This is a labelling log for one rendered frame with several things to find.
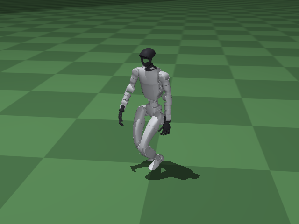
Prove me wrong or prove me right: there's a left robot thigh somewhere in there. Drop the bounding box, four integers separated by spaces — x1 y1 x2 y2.
138 110 164 154

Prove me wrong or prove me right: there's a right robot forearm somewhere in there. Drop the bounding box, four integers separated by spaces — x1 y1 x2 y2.
120 85 131 109

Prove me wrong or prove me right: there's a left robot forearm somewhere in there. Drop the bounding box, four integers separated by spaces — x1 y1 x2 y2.
164 95 172 121

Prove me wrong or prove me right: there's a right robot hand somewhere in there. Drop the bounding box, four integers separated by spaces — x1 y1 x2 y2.
118 105 125 126

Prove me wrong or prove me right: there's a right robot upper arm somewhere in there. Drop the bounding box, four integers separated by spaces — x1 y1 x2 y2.
127 67 141 93

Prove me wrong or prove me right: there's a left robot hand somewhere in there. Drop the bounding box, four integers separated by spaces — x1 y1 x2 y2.
158 116 171 135

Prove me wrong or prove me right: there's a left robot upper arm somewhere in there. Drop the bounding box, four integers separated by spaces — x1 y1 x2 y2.
157 71 172 101

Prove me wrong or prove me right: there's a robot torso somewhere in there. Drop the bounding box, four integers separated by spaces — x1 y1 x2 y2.
138 65 164 117

